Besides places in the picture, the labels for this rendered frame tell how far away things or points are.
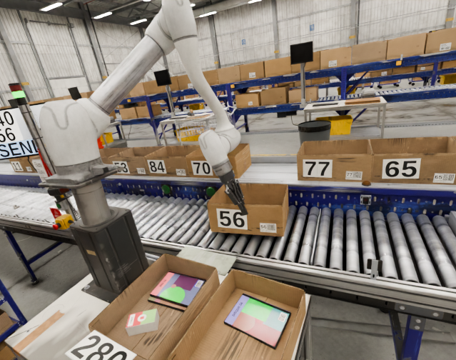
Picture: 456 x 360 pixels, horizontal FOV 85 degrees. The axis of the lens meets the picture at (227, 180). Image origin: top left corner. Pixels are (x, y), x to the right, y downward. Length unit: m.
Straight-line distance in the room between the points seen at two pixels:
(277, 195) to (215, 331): 0.83
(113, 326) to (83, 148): 0.65
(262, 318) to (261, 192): 0.77
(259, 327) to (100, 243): 0.64
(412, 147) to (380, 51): 4.27
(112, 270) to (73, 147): 0.50
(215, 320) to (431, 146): 1.50
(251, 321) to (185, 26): 1.09
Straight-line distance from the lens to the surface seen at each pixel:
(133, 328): 1.04
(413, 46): 6.05
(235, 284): 1.08
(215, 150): 1.14
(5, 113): 2.06
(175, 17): 1.14
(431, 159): 1.57
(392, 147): 1.82
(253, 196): 1.54
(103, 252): 1.11
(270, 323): 0.96
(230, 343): 0.94
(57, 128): 1.02
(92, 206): 1.09
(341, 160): 1.52
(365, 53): 5.96
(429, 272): 1.26
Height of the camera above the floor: 1.53
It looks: 22 degrees down
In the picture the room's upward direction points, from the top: 9 degrees counter-clockwise
